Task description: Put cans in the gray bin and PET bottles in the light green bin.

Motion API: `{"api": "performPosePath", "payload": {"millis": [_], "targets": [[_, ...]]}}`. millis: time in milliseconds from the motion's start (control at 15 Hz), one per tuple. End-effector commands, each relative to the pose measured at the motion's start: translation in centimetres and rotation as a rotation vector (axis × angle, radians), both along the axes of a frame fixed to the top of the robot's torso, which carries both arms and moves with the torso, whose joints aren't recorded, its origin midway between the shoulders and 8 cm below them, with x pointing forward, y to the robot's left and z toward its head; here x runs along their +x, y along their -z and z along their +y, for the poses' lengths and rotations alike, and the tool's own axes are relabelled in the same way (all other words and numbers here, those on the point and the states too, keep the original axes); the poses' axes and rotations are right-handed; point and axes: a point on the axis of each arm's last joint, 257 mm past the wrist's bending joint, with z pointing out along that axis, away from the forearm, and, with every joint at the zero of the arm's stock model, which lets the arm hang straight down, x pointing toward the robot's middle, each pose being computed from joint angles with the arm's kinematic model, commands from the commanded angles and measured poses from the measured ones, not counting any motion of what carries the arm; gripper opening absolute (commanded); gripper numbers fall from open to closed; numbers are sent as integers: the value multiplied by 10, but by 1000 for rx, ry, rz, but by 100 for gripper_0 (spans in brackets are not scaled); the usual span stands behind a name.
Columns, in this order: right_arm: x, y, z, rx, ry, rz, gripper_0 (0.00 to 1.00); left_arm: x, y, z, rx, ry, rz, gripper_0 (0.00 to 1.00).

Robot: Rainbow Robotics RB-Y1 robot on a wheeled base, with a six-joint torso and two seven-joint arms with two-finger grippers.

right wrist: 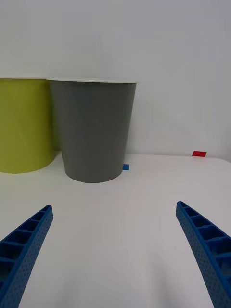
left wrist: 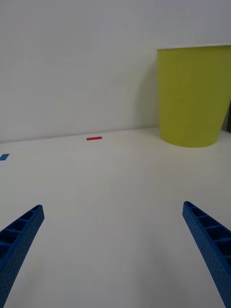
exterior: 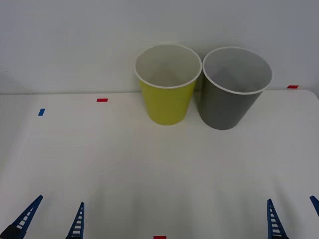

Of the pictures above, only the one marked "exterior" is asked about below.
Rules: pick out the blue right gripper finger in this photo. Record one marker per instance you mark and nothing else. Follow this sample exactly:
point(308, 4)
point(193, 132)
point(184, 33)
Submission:
point(316, 203)
point(272, 219)

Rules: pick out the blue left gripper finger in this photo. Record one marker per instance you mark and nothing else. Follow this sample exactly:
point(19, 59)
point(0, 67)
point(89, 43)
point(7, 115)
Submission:
point(15, 230)
point(79, 219)

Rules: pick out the grey plastic waste bin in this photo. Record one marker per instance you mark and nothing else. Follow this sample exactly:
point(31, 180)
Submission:
point(224, 112)

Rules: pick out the yellow-green plastic waste bin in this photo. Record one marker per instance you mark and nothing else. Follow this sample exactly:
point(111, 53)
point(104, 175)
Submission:
point(167, 107)

